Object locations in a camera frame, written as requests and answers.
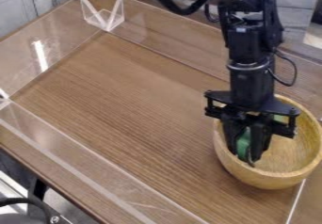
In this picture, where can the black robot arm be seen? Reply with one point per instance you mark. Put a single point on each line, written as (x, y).
(251, 28)

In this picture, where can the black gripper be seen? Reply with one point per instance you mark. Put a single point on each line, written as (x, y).
(239, 105)

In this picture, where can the green rectangular block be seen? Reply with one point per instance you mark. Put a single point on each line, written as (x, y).
(273, 121)

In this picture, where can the brown wooden bowl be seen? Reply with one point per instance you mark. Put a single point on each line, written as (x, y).
(289, 159)

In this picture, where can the black table leg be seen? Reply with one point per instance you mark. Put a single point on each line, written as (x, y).
(37, 189)

